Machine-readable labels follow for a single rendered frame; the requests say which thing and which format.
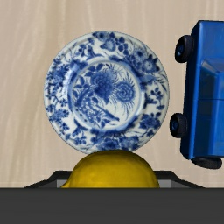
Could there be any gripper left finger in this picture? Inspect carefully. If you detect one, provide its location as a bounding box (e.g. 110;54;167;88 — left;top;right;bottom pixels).
24;170;73;189

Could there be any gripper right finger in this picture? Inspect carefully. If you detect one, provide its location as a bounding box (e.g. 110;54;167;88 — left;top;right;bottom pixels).
153;170;205;189

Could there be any yellow lemon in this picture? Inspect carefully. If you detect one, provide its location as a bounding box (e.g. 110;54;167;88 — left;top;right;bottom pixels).
60;149;161;189

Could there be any blue and white floral plate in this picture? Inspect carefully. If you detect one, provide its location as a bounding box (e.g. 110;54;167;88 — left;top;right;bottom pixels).
43;31;171;155

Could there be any blue toy car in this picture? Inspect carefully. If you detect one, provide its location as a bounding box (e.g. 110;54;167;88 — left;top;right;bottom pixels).
169;19;224;170

